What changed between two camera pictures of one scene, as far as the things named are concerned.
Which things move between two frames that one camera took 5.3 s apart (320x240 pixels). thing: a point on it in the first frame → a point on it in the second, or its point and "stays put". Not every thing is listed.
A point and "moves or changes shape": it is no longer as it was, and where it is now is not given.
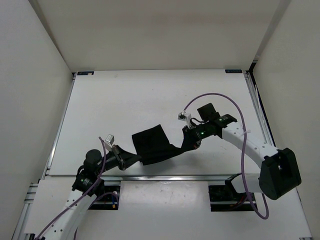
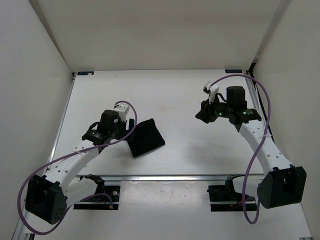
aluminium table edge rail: (166, 178) stays put
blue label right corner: (238, 71) stays put
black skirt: (152, 145) moves or changes shape
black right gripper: (190, 141) → (206, 111)
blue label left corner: (85, 73) stays put
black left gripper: (119, 156) → (123, 124)
